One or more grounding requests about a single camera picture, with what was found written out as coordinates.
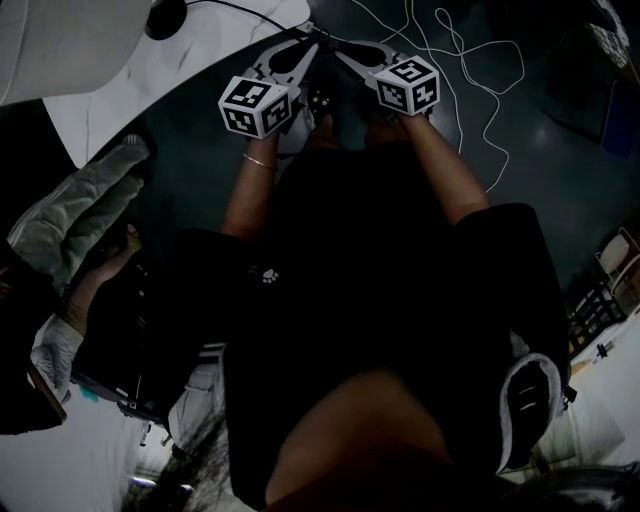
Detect person's face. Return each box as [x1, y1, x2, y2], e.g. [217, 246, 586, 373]
[264, 367, 501, 512]

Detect black equipment case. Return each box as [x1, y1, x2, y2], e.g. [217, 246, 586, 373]
[69, 259, 201, 426]

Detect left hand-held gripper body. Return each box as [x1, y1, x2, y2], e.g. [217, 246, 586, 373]
[218, 66, 304, 139]

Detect person's black shirt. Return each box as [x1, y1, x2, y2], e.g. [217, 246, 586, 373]
[149, 144, 571, 511]

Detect blue chair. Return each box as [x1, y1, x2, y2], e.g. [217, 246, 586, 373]
[544, 74, 640, 160]

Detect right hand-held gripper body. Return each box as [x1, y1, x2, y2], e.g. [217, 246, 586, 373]
[372, 54, 442, 119]

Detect thin gold bracelet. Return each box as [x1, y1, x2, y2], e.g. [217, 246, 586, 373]
[242, 152, 278, 174]

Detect brown-edged dark board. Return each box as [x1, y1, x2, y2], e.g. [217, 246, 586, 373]
[0, 359, 69, 437]

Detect person's right forearm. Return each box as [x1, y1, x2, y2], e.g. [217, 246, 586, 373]
[399, 112, 492, 227]

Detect white metal-frame chair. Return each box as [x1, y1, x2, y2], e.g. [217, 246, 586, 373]
[594, 227, 640, 302]

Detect another person's forearm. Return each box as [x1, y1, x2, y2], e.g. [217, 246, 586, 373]
[57, 222, 144, 329]

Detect white drawstring cloth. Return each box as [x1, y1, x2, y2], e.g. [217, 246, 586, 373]
[168, 344, 227, 449]

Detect person's right leg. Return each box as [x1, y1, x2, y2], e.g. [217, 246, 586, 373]
[364, 117, 409, 149]

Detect person's left forearm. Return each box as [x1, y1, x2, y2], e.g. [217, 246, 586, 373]
[222, 134, 281, 242]

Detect person's left leg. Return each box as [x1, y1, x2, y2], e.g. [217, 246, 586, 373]
[307, 114, 342, 151]

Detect black shoe with yellow stars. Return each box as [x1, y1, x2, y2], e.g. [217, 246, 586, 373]
[304, 87, 337, 127]

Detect long white floor cable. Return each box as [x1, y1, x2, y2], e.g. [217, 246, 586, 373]
[349, 0, 527, 195]

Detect rattan chair with gold frame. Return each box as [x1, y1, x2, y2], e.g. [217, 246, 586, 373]
[584, 19, 632, 70]

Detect white table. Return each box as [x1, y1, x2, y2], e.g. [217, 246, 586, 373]
[42, 0, 315, 170]

